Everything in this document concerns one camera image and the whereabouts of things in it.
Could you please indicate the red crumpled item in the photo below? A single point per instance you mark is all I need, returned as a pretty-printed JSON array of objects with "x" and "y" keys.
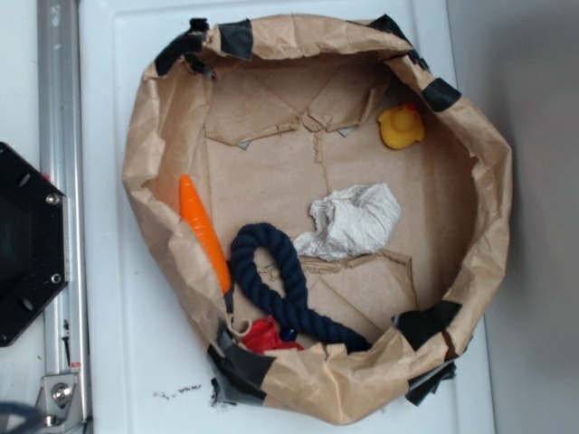
[{"x": 264, "y": 336}]

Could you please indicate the brown paper bag bin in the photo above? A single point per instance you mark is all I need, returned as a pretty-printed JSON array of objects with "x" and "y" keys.
[{"x": 267, "y": 116}]

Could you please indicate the yellow rubber duck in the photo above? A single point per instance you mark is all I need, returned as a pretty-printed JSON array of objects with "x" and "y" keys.
[{"x": 401, "y": 127}]

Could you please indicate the aluminium extrusion rail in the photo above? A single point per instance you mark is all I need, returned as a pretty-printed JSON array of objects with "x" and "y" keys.
[{"x": 66, "y": 336}]

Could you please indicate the orange toy carrot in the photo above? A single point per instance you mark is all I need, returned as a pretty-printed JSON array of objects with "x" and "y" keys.
[{"x": 192, "y": 210}]

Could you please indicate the metal corner bracket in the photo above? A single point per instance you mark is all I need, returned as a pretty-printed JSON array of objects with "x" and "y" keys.
[{"x": 62, "y": 403}]

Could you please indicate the crumpled white paper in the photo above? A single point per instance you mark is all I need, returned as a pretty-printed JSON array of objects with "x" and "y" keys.
[{"x": 355, "y": 221}]

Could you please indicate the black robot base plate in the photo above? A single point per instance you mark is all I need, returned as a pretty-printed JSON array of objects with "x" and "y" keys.
[{"x": 32, "y": 244}]

